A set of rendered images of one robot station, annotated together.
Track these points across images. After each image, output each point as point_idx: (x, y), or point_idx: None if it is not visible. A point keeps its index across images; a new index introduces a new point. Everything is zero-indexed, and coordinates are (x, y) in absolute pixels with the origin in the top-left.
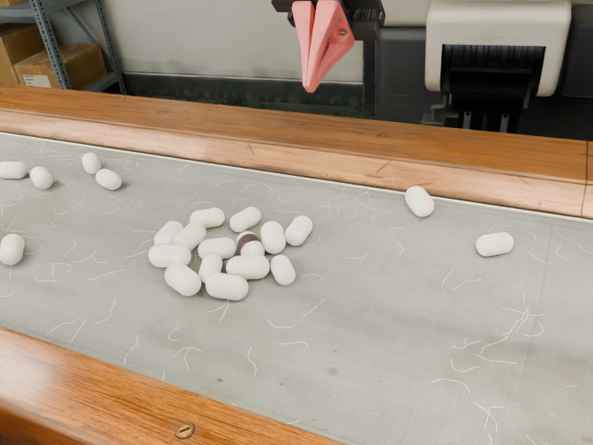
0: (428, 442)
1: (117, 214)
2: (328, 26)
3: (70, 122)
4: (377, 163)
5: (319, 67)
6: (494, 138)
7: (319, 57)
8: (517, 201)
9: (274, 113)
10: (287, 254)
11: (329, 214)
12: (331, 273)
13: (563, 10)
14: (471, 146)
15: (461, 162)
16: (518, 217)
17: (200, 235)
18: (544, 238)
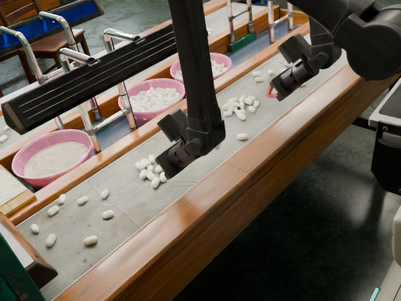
0: None
1: (271, 92)
2: (269, 84)
3: (333, 74)
4: (264, 130)
5: (273, 94)
6: (264, 154)
7: (269, 91)
8: (233, 155)
9: (314, 113)
10: (236, 116)
11: (250, 124)
12: (225, 122)
13: (400, 215)
14: (261, 148)
15: (251, 143)
16: (228, 155)
17: (247, 102)
18: (216, 156)
